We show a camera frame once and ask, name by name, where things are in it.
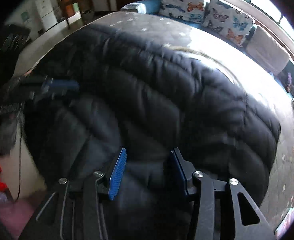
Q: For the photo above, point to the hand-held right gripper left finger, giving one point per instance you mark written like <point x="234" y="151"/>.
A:
<point x="117" y="175"/>

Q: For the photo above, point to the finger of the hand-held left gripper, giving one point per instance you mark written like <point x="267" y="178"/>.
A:
<point x="59" y="86"/>

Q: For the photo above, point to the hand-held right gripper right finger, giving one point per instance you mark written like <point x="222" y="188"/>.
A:
<point x="178" y="172"/>

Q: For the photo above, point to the black puffer jacket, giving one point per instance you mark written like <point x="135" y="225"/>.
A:
<point x="162" y="92"/>

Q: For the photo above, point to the person's left hand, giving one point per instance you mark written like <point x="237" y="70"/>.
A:
<point x="7" y="137"/>

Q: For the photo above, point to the white refrigerator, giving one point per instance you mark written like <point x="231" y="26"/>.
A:
<point x="45" y="12"/>

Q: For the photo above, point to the pink cloth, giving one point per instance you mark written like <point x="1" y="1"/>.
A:
<point x="17" y="212"/>

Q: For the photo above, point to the grey star-print mat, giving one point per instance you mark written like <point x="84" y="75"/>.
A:
<point x="287" y="155"/>

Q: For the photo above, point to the blue sofa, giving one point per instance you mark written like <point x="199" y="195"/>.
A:
<point x="150" y="6"/>

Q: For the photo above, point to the small purple toy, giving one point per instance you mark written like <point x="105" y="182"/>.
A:
<point x="289" y="81"/>

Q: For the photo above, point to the butterfly print pillow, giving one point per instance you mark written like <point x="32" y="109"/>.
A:
<point x="227" y="20"/>
<point x="182" y="5"/>

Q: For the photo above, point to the beige cushion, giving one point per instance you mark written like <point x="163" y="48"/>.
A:
<point x="267" y="50"/>

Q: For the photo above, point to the teal wall poster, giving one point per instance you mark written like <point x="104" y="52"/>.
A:
<point x="25" y="18"/>

